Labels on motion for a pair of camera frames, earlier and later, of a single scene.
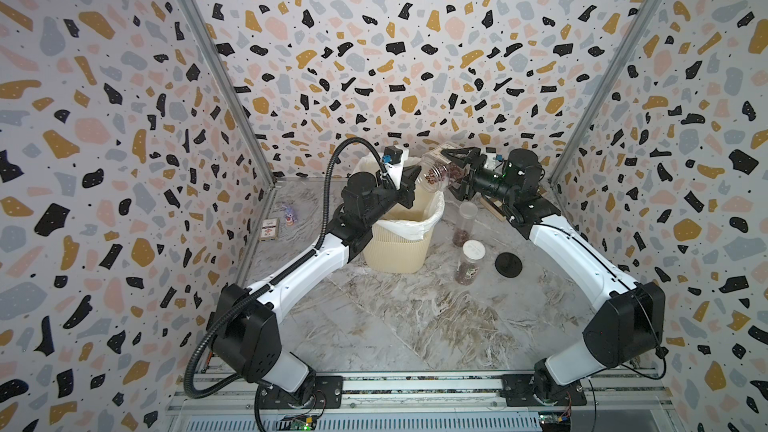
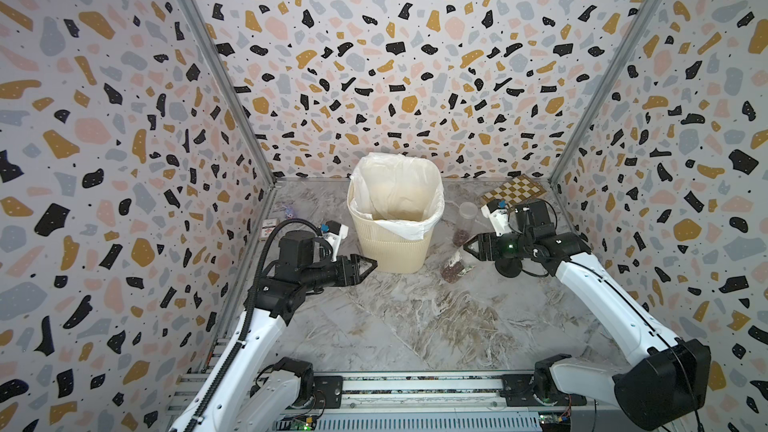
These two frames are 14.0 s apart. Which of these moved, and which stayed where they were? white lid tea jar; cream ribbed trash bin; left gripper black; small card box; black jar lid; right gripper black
Moved: right gripper black; white lid tea jar; left gripper black
Stayed: cream ribbed trash bin; black jar lid; small card box
